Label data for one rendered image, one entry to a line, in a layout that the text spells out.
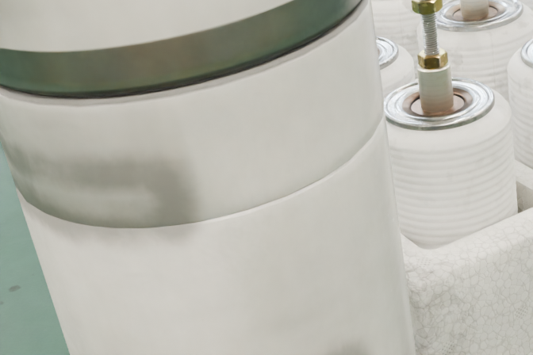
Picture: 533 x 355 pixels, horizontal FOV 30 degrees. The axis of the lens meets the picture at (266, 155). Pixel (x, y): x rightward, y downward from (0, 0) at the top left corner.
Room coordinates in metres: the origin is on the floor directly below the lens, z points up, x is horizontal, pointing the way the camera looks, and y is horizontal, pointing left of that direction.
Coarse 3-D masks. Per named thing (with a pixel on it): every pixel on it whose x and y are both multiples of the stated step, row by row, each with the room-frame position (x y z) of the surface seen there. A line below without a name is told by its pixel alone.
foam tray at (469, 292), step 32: (512, 224) 0.55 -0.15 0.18; (416, 256) 0.53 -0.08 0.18; (448, 256) 0.53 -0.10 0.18; (480, 256) 0.52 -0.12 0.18; (512, 256) 0.53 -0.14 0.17; (416, 288) 0.51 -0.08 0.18; (448, 288) 0.51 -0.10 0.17; (480, 288) 0.52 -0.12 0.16; (512, 288) 0.53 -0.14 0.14; (416, 320) 0.51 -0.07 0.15; (448, 320) 0.51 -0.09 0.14; (480, 320) 0.52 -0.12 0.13; (512, 320) 0.53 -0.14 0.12; (416, 352) 0.51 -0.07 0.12; (448, 352) 0.51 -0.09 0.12; (480, 352) 0.52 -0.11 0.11; (512, 352) 0.53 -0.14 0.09
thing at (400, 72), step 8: (400, 48) 0.71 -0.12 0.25; (400, 56) 0.70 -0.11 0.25; (408, 56) 0.70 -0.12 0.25; (392, 64) 0.69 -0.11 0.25; (400, 64) 0.69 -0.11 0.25; (408, 64) 0.69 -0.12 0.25; (384, 72) 0.68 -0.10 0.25; (392, 72) 0.68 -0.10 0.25; (400, 72) 0.68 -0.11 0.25; (408, 72) 0.69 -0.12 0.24; (384, 80) 0.67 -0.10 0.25; (392, 80) 0.67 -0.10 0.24; (400, 80) 0.68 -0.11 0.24; (408, 80) 0.68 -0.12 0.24; (384, 88) 0.67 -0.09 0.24; (392, 88) 0.67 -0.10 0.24; (384, 96) 0.67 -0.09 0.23
